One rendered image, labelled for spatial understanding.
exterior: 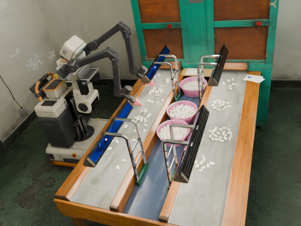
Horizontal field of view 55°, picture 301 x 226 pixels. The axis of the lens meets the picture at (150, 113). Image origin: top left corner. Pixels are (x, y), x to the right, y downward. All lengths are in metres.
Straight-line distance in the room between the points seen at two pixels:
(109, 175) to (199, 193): 0.64
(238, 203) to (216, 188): 0.18
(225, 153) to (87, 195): 1.00
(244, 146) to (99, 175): 1.05
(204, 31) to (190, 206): 1.75
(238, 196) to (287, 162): 1.40
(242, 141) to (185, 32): 1.31
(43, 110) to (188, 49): 1.57
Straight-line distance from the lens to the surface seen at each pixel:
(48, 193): 3.28
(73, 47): 2.68
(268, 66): 3.06
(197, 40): 3.02
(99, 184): 2.09
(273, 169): 3.10
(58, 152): 3.28
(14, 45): 4.27
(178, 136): 2.30
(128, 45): 2.73
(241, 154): 2.11
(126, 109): 2.09
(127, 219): 1.89
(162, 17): 3.04
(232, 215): 1.79
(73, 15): 4.49
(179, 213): 1.83
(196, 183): 1.96
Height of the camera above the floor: 2.23
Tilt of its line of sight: 35 degrees down
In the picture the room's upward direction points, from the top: 11 degrees counter-clockwise
